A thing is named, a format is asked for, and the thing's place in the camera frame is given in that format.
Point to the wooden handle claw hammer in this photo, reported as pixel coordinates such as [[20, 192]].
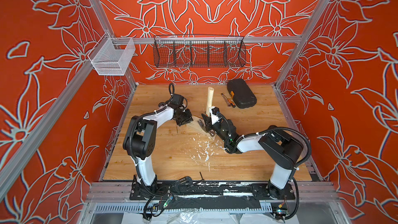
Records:
[[210, 95]]

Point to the black wire basket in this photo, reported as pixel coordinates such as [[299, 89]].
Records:
[[199, 51]]

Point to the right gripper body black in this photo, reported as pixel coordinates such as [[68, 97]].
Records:
[[210, 126]]

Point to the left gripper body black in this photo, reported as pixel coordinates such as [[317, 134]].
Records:
[[183, 117]]

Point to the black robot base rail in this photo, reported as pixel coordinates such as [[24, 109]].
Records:
[[186, 187]]

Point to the light wooden block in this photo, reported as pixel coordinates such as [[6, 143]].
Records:
[[195, 126]]

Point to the orange black screwdriver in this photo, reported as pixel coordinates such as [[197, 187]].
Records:
[[232, 103]]

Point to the black plastic tool case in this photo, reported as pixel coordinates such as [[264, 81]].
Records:
[[241, 94]]

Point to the silver ratchet wrench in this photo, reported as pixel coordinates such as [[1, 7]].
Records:
[[226, 100]]

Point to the white mesh basket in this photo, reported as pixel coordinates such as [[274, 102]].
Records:
[[112, 56]]

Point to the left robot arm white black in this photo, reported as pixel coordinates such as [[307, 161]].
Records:
[[139, 142]]

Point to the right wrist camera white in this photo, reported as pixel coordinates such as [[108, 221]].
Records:
[[214, 114]]

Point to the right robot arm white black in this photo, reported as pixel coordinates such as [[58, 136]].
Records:
[[287, 147]]

